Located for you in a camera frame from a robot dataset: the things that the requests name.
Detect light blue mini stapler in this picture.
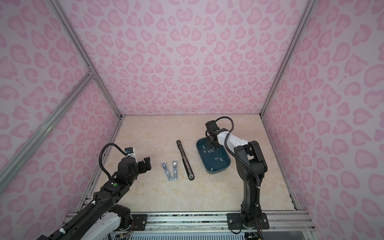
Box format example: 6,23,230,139
162,163,174,181
173,161,179,181

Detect black stapler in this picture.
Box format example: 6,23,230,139
177,140,195,181

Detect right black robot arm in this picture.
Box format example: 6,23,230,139
206,129,270,231

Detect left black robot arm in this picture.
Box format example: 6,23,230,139
38,156,152,240

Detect teal plastic tray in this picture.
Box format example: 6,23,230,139
196,138,231,175

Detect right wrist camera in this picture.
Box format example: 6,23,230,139
205,120,220,136

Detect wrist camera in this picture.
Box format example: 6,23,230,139
125,147,137,160
205,120,220,136

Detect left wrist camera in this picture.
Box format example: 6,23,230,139
125,147,137,160

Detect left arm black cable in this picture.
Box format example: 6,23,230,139
98,142,128,180

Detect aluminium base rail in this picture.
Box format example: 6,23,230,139
55,211,319,240

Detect aluminium frame strut left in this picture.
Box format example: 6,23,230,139
1,70,95,193

